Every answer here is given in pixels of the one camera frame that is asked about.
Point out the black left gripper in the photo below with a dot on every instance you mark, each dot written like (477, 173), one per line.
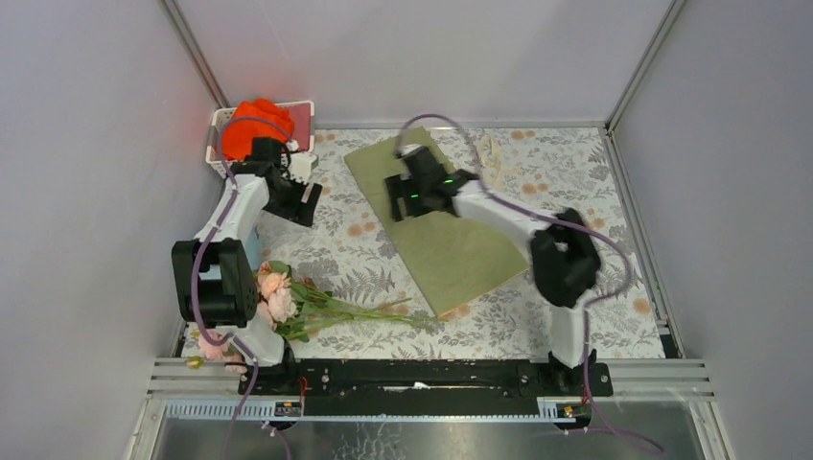
(298, 211)

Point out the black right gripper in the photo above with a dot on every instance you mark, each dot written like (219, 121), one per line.
(398, 187)

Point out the cream ribbon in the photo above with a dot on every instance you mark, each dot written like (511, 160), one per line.
(492, 170)

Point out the olive green wrapping paper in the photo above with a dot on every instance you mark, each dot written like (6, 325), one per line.
(453, 261)

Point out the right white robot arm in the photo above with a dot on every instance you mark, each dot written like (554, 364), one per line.
(562, 258)

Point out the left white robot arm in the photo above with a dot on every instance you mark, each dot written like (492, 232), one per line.
(215, 271)

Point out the pink fake flower bunch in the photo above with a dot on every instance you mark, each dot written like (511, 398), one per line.
(289, 309)

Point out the light blue towel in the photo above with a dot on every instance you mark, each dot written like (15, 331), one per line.
(254, 249)

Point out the dark red cloth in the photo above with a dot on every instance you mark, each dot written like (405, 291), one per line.
(302, 115)

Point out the orange cloth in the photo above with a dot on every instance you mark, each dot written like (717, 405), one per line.
(257, 119)

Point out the white perforated plastic basket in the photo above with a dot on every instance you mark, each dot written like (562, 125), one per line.
(222, 119)

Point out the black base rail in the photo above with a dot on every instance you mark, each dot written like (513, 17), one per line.
(407, 387)

